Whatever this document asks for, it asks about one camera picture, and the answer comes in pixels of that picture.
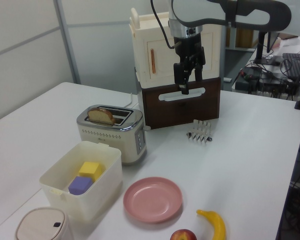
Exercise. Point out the yellow banana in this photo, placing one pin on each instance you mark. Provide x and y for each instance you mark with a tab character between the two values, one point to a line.
218	225

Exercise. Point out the cream toaster lever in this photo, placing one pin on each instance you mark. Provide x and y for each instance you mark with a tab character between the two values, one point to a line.
146	128

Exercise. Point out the black computer keyboard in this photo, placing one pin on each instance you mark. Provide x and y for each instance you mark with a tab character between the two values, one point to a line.
293	65

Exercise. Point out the black monitor stand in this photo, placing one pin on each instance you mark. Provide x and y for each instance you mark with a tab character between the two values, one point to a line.
261	47

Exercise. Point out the cream toy cabinet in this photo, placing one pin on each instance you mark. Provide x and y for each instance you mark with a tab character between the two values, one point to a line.
142	50

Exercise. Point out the pink plate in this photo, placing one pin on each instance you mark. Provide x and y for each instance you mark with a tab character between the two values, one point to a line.
152	200

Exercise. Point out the white grey Franka robot arm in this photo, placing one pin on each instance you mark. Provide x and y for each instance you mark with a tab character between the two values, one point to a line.
242	12

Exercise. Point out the cream plastic storage box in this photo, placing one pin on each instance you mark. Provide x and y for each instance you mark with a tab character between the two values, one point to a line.
65	200

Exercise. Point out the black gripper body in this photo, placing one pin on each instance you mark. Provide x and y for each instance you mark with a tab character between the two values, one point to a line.
187	46

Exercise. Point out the red apple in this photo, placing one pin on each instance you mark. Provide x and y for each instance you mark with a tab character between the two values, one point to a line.
183	236

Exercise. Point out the silver metal toast rack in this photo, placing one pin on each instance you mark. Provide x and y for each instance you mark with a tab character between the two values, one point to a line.
199	132

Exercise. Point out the cream chrome two-slot toaster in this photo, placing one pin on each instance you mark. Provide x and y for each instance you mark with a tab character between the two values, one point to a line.
107	140

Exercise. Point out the toasted bread slice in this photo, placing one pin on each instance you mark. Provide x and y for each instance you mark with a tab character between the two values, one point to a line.
102	116

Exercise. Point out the yellow cube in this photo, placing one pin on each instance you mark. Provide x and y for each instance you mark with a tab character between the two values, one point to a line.
88	168

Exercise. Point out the purple cube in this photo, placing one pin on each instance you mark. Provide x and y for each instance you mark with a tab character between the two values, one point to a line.
78	186

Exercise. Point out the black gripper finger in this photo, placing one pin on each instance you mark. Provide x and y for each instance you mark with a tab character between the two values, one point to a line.
181	72
199	67

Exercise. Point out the cream lidded mini bin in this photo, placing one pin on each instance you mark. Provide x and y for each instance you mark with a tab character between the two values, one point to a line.
40	225

